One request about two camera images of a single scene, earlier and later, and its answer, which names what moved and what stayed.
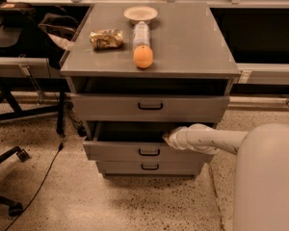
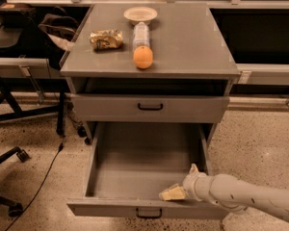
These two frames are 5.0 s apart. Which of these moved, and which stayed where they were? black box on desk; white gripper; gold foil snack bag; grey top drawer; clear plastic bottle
Moved: white gripper
Stayed: gold foil snack bag; grey top drawer; black box on desk; clear plastic bottle
